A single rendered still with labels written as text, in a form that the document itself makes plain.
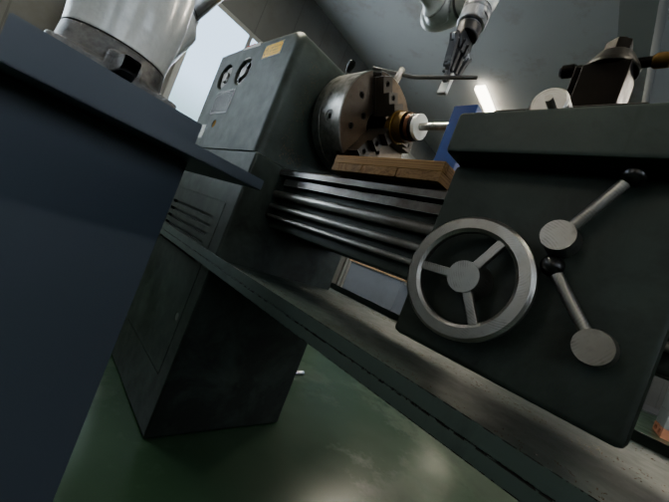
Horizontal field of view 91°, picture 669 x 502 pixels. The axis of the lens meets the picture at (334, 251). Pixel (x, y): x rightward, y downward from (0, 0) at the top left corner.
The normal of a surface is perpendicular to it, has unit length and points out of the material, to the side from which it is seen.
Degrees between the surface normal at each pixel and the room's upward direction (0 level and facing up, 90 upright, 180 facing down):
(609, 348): 90
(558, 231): 90
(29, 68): 90
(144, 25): 92
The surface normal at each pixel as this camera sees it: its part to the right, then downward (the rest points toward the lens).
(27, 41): 0.71, 0.27
